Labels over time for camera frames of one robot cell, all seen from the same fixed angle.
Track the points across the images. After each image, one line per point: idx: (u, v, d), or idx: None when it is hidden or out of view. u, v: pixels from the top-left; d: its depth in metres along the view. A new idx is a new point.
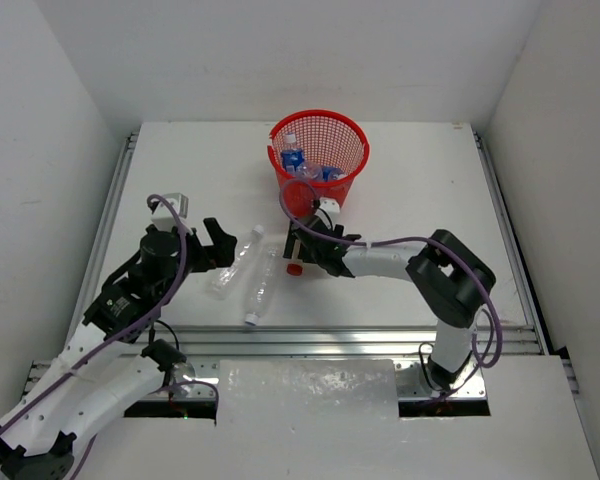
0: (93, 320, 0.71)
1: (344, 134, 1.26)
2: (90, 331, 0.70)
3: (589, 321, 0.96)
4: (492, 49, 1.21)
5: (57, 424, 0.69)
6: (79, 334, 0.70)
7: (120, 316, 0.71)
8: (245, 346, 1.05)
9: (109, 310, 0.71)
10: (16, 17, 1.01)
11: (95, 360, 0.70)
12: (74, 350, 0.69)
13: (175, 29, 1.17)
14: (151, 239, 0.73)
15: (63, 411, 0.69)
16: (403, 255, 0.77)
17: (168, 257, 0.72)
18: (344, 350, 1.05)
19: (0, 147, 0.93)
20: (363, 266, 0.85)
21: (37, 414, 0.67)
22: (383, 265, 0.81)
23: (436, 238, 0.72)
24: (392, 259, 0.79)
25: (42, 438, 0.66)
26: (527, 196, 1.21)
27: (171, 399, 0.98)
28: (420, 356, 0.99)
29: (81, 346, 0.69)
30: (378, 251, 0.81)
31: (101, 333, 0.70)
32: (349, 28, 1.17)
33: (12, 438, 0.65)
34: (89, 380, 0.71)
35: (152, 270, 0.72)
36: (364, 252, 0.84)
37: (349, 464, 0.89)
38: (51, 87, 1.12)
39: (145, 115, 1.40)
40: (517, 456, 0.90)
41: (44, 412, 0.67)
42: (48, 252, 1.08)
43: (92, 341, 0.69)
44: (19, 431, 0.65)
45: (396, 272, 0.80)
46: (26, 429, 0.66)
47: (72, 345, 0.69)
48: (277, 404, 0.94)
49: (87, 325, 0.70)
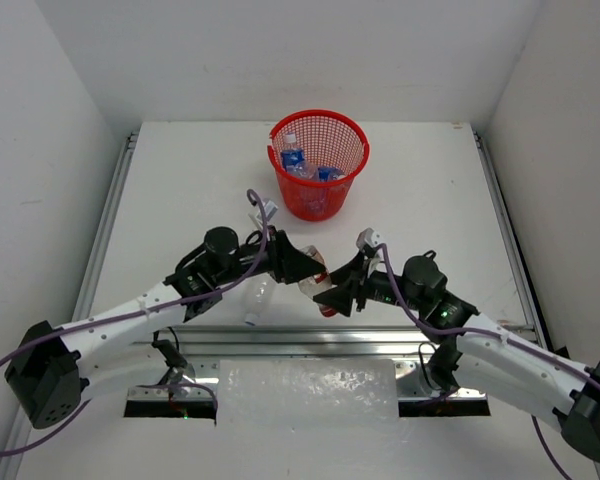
0: (172, 283, 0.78)
1: (345, 134, 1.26)
2: (168, 289, 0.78)
3: (589, 321, 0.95)
4: (492, 48, 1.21)
5: (104, 354, 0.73)
6: (158, 288, 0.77)
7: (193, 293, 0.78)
8: (245, 346, 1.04)
9: (186, 284, 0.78)
10: (16, 17, 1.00)
11: (161, 315, 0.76)
12: (150, 297, 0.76)
13: (175, 30, 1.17)
14: (214, 237, 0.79)
15: (116, 345, 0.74)
16: (554, 376, 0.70)
17: (225, 255, 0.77)
18: (353, 351, 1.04)
19: (0, 148, 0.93)
20: (484, 357, 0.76)
21: (100, 333, 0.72)
22: (521, 372, 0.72)
23: (599, 371, 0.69)
24: (539, 377, 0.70)
25: (94, 355, 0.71)
26: (527, 196, 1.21)
27: (171, 399, 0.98)
28: (420, 356, 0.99)
29: (156, 296, 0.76)
30: (519, 354, 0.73)
31: (177, 294, 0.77)
32: (350, 28, 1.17)
33: (71, 342, 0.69)
34: (147, 329, 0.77)
35: (214, 262, 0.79)
36: (492, 343, 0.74)
37: (349, 465, 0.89)
38: (51, 87, 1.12)
39: (144, 115, 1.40)
40: (517, 456, 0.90)
41: (107, 334, 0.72)
42: (49, 253, 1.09)
43: (169, 298, 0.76)
44: (79, 338, 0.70)
45: (532, 385, 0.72)
46: (86, 339, 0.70)
47: (150, 293, 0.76)
48: (278, 404, 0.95)
49: (166, 284, 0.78)
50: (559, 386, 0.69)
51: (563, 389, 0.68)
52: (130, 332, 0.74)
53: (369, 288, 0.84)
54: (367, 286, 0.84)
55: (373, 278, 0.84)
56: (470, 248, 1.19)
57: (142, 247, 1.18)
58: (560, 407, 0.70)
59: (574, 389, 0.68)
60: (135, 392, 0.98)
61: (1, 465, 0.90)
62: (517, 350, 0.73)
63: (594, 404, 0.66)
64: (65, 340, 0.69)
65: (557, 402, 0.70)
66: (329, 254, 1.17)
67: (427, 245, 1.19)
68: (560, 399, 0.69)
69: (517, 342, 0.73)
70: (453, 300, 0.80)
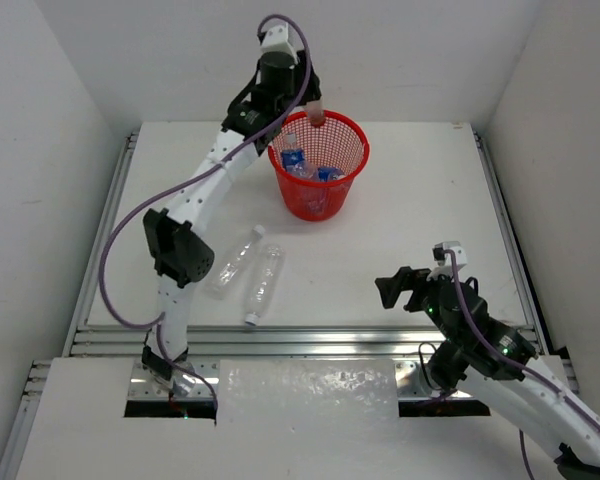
0: (230, 126, 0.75)
1: (343, 134, 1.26)
2: (228, 135, 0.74)
3: (589, 322, 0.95)
4: (492, 48, 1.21)
5: (208, 214, 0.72)
6: (221, 138, 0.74)
7: (254, 123, 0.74)
8: (246, 346, 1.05)
9: (243, 119, 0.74)
10: (17, 17, 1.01)
11: (237, 159, 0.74)
12: (218, 151, 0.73)
13: (175, 29, 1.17)
14: (269, 54, 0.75)
15: (213, 203, 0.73)
16: (596, 441, 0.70)
17: (287, 69, 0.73)
18: (353, 350, 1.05)
19: (0, 148, 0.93)
20: (532, 403, 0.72)
21: (196, 198, 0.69)
22: (565, 427, 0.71)
23: None
24: (582, 438, 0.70)
25: (201, 218, 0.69)
26: (527, 196, 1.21)
27: (171, 399, 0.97)
28: (420, 356, 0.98)
29: (224, 148, 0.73)
30: (572, 414, 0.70)
31: (239, 137, 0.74)
32: (349, 28, 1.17)
33: (178, 215, 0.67)
34: (230, 179, 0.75)
35: (273, 82, 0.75)
36: (547, 395, 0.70)
37: (349, 464, 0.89)
38: (52, 87, 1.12)
39: (144, 115, 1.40)
40: (517, 457, 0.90)
41: (202, 196, 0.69)
42: (49, 253, 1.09)
43: (234, 141, 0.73)
44: (182, 209, 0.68)
45: (566, 435, 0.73)
46: (189, 208, 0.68)
47: (217, 146, 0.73)
48: (277, 404, 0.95)
49: (226, 130, 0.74)
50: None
51: None
52: (219, 187, 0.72)
53: (423, 290, 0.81)
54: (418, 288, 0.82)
55: (431, 281, 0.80)
56: (470, 248, 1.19)
57: (142, 247, 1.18)
58: (585, 459, 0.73)
59: None
60: (135, 392, 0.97)
61: (2, 466, 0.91)
62: (571, 410, 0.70)
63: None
64: (172, 215, 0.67)
65: (584, 455, 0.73)
66: (329, 254, 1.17)
67: (427, 245, 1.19)
68: (591, 457, 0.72)
69: (573, 401, 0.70)
70: (507, 330, 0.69)
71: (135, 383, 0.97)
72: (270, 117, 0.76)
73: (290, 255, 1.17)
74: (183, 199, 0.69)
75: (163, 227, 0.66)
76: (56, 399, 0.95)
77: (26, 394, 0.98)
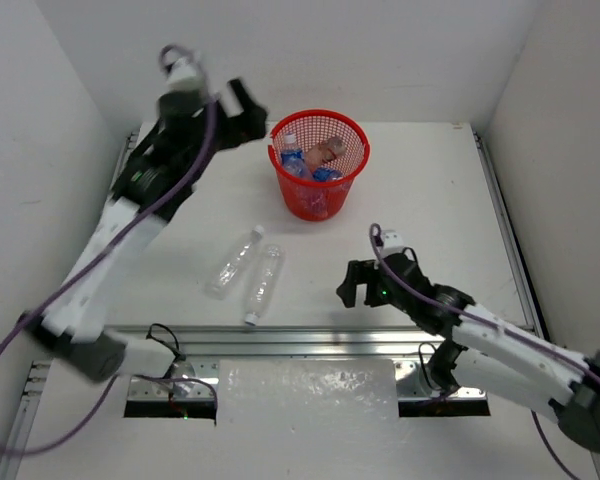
0: (121, 198, 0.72)
1: (343, 134, 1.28)
2: (118, 209, 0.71)
3: (588, 322, 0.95)
4: (492, 48, 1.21)
5: (97, 311, 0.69)
6: (109, 213, 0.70)
7: (148, 188, 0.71)
8: (245, 346, 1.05)
9: (135, 184, 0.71)
10: (16, 18, 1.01)
11: (131, 238, 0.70)
12: (106, 232, 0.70)
13: (175, 29, 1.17)
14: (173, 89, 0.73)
15: (102, 295, 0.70)
16: (554, 368, 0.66)
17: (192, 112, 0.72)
18: (351, 350, 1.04)
19: (0, 148, 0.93)
20: (480, 347, 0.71)
21: (78, 297, 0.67)
22: (517, 362, 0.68)
23: (597, 364, 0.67)
24: (536, 367, 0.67)
25: (90, 325, 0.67)
26: (527, 196, 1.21)
27: (171, 400, 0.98)
28: (420, 356, 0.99)
29: (110, 229, 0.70)
30: (517, 346, 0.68)
31: (130, 211, 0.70)
32: (349, 28, 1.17)
33: (55, 320, 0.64)
34: (126, 262, 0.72)
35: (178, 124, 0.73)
36: (488, 334, 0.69)
37: (349, 464, 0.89)
38: (51, 87, 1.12)
39: (144, 115, 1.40)
40: (518, 457, 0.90)
41: (85, 294, 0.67)
42: (49, 253, 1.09)
43: (124, 216, 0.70)
44: (62, 312, 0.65)
45: (528, 375, 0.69)
46: (69, 313, 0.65)
47: (105, 224, 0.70)
48: (277, 404, 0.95)
49: (115, 203, 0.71)
50: (562, 378, 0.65)
51: (561, 378, 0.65)
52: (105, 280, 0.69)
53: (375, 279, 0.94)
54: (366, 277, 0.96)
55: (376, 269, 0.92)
56: (471, 248, 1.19)
57: None
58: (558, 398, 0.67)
59: (572, 380, 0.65)
60: (135, 392, 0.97)
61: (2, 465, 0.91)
62: (515, 342, 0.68)
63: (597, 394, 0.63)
64: (48, 316, 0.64)
65: (554, 393, 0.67)
66: (329, 254, 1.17)
67: (427, 245, 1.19)
68: (557, 389, 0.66)
69: (516, 332, 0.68)
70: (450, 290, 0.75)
71: (135, 384, 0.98)
72: (171, 177, 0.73)
73: (290, 255, 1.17)
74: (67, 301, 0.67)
75: (39, 340, 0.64)
76: (56, 399, 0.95)
77: (26, 394, 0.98)
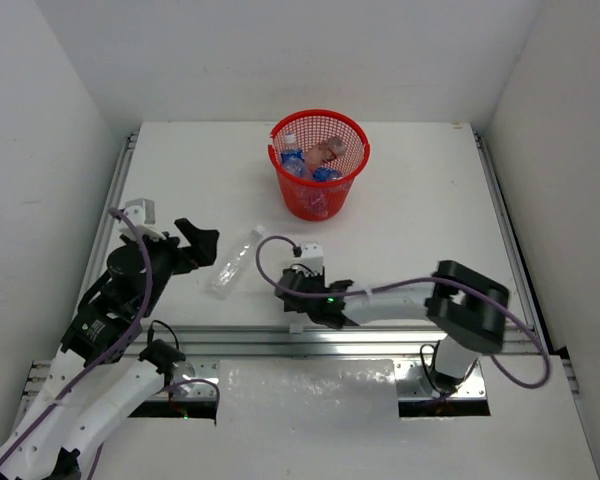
0: (71, 347, 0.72)
1: (343, 134, 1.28)
2: (69, 357, 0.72)
3: (589, 322, 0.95)
4: (492, 48, 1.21)
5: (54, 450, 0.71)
6: (59, 362, 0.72)
7: (98, 340, 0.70)
8: (245, 346, 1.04)
9: (85, 335, 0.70)
10: (16, 18, 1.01)
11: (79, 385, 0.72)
12: (58, 379, 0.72)
13: (174, 29, 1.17)
14: (116, 257, 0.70)
15: (57, 438, 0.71)
16: (412, 297, 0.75)
17: (138, 275, 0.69)
18: (351, 350, 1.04)
19: (0, 148, 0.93)
20: (370, 314, 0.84)
21: (30, 445, 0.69)
22: (392, 309, 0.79)
23: (444, 272, 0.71)
24: (401, 302, 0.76)
25: (42, 464, 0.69)
26: (526, 196, 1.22)
27: (171, 399, 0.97)
28: (420, 356, 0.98)
29: (63, 374, 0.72)
30: (383, 297, 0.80)
31: (80, 360, 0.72)
32: (350, 28, 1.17)
33: (9, 469, 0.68)
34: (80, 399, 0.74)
35: (125, 287, 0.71)
36: (366, 300, 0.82)
37: (349, 465, 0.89)
38: (51, 87, 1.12)
39: (144, 115, 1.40)
40: (518, 457, 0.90)
41: (37, 443, 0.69)
42: (49, 253, 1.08)
43: (72, 368, 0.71)
44: (14, 462, 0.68)
45: (407, 314, 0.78)
46: (20, 461, 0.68)
47: (54, 374, 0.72)
48: (277, 404, 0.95)
49: (65, 353, 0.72)
50: (422, 303, 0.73)
51: (420, 303, 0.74)
52: (58, 426, 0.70)
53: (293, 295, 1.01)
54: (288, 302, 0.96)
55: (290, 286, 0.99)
56: (471, 248, 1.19)
57: None
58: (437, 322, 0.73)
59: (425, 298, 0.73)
60: None
61: None
62: (380, 295, 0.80)
63: (444, 301, 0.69)
64: (3, 470, 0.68)
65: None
66: (329, 254, 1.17)
67: (427, 246, 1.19)
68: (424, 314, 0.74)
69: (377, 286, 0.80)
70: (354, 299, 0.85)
71: None
72: (117, 326, 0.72)
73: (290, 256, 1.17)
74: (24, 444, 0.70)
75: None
76: None
77: (26, 394, 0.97)
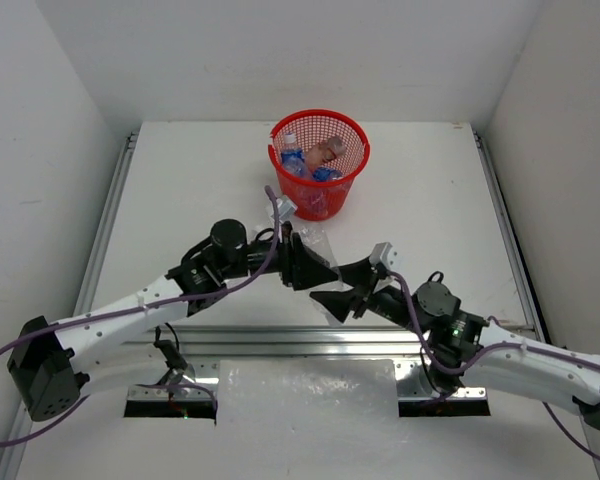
0: (175, 276, 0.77)
1: (343, 134, 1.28)
2: (169, 284, 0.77)
3: (589, 322, 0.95)
4: (493, 48, 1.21)
5: (101, 349, 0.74)
6: (160, 282, 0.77)
7: (197, 286, 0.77)
8: (246, 346, 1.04)
9: (190, 277, 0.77)
10: (16, 18, 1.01)
11: (163, 309, 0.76)
12: (149, 293, 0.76)
13: (175, 29, 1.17)
14: (219, 229, 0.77)
15: (114, 340, 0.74)
16: (582, 377, 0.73)
17: (231, 250, 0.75)
18: (349, 350, 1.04)
19: (0, 148, 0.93)
20: (502, 365, 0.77)
21: (96, 329, 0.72)
22: (548, 376, 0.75)
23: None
24: (567, 378, 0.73)
25: (89, 352, 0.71)
26: (527, 196, 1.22)
27: (171, 399, 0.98)
28: (420, 356, 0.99)
29: (156, 292, 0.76)
30: (540, 360, 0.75)
31: (178, 290, 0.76)
32: (350, 28, 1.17)
33: (66, 340, 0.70)
34: (149, 322, 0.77)
35: (220, 255, 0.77)
36: (514, 354, 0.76)
37: (349, 465, 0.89)
38: (51, 87, 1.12)
39: (144, 115, 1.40)
40: (518, 457, 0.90)
41: (103, 330, 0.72)
42: (49, 252, 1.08)
43: (168, 292, 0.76)
44: (75, 334, 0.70)
45: (555, 384, 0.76)
46: (81, 335, 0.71)
47: (150, 288, 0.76)
48: (278, 404, 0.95)
49: (168, 278, 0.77)
50: (590, 386, 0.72)
51: (590, 384, 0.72)
52: (126, 329, 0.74)
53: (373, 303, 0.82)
54: (344, 303, 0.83)
55: (378, 294, 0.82)
56: (471, 248, 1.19)
57: (142, 248, 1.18)
58: (588, 400, 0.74)
59: None
60: (135, 392, 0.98)
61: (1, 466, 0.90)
62: (538, 357, 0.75)
63: None
64: (60, 336, 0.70)
65: (586, 398, 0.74)
66: None
67: (427, 246, 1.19)
68: (587, 394, 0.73)
69: (536, 347, 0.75)
70: (461, 314, 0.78)
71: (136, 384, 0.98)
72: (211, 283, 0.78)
73: None
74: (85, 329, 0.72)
75: (42, 349, 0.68)
76: None
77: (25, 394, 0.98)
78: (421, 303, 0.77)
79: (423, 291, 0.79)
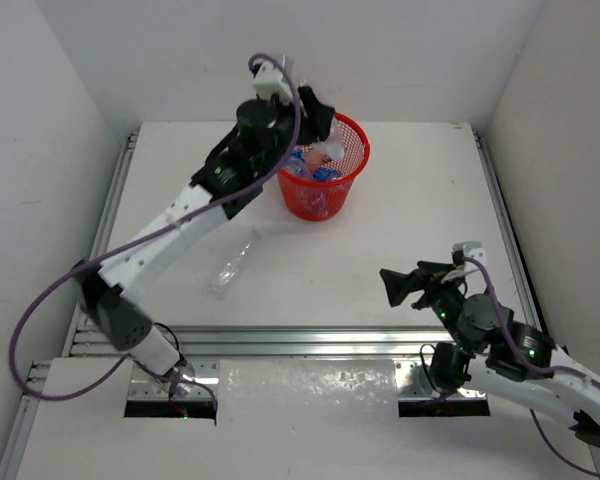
0: (200, 183, 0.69)
1: (343, 134, 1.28)
2: (195, 193, 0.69)
3: (590, 322, 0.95)
4: (492, 48, 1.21)
5: (148, 276, 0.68)
6: (186, 194, 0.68)
7: (227, 185, 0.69)
8: (246, 347, 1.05)
9: (216, 178, 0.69)
10: (16, 19, 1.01)
11: (199, 221, 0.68)
12: (178, 208, 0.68)
13: (175, 29, 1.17)
14: (245, 109, 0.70)
15: (158, 263, 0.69)
16: None
17: (264, 129, 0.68)
18: (376, 349, 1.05)
19: (0, 148, 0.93)
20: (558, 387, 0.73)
21: (137, 258, 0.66)
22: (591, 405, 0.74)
23: None
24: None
25: (138, 282, 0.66)
26: (527, 196, 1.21)
27: (171, 399, 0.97)
28: (420, 356, 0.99)
29: (185, 205, 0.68)
30: (596, 394, 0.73)
31: (205, 198, 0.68)
32: (349, 28, 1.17)
33: (110, 276, 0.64)
34: (188, 239, 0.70)
35: (250, 140, 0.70)
36: (576, 382, 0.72)
37: (349, 464, 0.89)
38: (51, 87, 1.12)
39: (144, 115, 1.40)
40: (517, 457, 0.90)
41: (144, 258, 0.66)
42: (49, 252, 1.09)
43: (198, 201, 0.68)
44: (118, 269, 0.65)
45: (589, 409, 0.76)
46: (125, 269, 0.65)
47: (178, 203, 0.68)
48: (278, 405, 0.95)
49: (193, 186, 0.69)
50: None
51: None
52: (167, 249, 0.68)
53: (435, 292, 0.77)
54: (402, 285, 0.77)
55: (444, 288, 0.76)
56: None
57: None
58: None
59: None
60: (135, 392, 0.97)
61: (2, 465, 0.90)
62: (595, 390, 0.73)
63: None
64: (103, 274, 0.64)
65: None
66: (329, 255, 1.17)
67: (427, 246, 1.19)
68: None
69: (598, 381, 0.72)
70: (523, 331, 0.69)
71: (135, 384, 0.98)
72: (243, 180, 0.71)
73: (290, 256, 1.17)
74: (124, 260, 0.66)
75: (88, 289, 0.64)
76: (56, 400, 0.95)
77: (26, 394, 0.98)
78: (469, 317, 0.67)
79: (468, 304, 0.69)
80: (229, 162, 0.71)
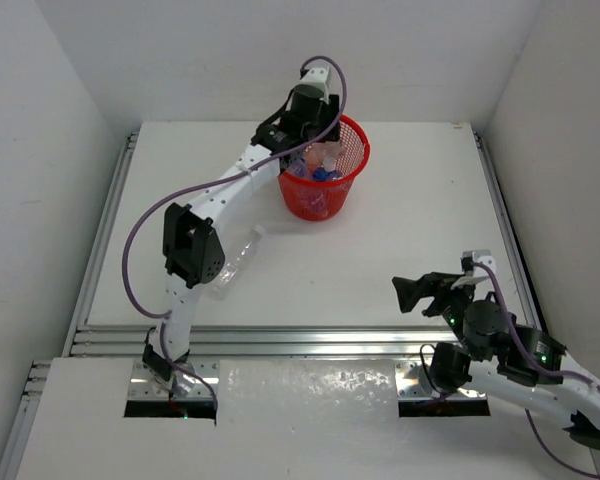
0: (259, 142, 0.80)
1: (342, 133, 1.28)
2: (257, 150, 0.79)
3: (590, 322, 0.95)
4: (492, 48, 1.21)
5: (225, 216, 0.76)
6: (250, 150, 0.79)
7: (282, 142, 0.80)
8: (245, 346, 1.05)
9: (272, 137, 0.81)
10: (16, 18, 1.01)
11: (262, 172, 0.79)
12: (246, 161, 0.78)
13: (175, 29, 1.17)
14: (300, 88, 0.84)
15: (231, 207, 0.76)
16: None
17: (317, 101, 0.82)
18: (383, 349, 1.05)
19: (0, 148, 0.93)
20: (564, 393, 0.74)
21: (219, 199, 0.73)
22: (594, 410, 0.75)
23: None
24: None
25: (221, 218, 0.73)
26: (527, 195, 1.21)
27: (171, 399, 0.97)
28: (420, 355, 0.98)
29: (251, 158, 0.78)
30: None
31: (267, 151, 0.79)
32: (350, 28, 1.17)
33: (200, 211, 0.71)
34: (250, 189, 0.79)
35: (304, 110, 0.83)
36: (582, 388, 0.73)
37: (349, 464, 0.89)
38: (51, 87, 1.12)
39: (144, 115, 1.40)
40: (517, 456, 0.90)
41: (225, 198, 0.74)
42: (49, 253, 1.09)
43: (261, 155, 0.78)
44: (205, 206, 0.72)
45: (591, 413, 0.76)
46: (211, 206, 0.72)
47: (245, 157, 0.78)
48: (278, 404, 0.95)
49: (255, 145, 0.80)
50: None
51: None
52: (240, 194, 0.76)
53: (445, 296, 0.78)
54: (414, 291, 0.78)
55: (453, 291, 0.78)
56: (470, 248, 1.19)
57: (142, 248, 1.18)
58: None
59: None
60: (135, 392, 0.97)
61: (2, 465, 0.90)
62: None
63: None
64: (193, 211, 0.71)
65: None
66: (329, 255, 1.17)
67: (427, 246, 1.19)
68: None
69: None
70: (533, 337, 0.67)
71: (135, 384, 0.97)
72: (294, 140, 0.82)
73: (290, 256, 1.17)
74: (207, 199, 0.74)
75: (182, 224, 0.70)
76: (56, 400, 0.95)
77: (26, 394, 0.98)
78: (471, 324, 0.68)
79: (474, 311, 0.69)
80: (281, 128, 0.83)
